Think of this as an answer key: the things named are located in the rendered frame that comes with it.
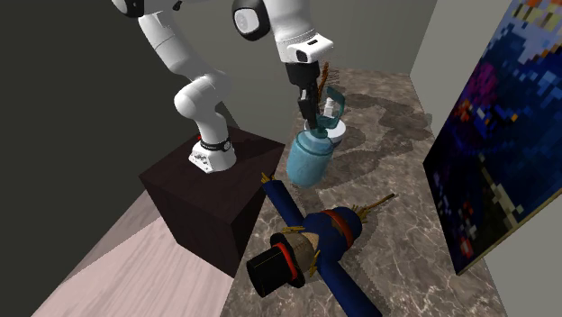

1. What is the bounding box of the teal and white spray bottle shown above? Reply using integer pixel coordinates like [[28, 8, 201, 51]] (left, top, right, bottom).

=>
[[304, 85, 348, 147]]

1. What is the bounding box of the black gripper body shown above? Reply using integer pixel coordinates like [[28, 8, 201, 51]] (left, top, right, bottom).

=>
[[285, 61, 322, 93]]

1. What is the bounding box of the blue scarecrow figure, black hat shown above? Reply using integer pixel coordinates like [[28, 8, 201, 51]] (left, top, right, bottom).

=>
[[245, 171, 396, 317]]

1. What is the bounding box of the dark robot stand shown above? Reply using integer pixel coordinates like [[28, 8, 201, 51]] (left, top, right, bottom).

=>
[[138, 125, 287, 279]]

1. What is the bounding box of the blue glass jar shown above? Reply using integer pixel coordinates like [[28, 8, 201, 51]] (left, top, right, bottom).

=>
[[286, 127, 338, 189]]

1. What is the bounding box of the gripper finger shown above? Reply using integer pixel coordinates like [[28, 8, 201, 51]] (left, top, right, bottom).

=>
[[296, 89, 319, 131], [308, 81, 324, 107]]

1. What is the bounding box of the dark blue wall picture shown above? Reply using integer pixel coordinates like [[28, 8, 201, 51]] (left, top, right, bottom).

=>
[[421, 0, 562, 276]]

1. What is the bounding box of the brown bristled brush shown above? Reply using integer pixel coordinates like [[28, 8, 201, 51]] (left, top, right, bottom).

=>
[[317, 61, 341, 96]]

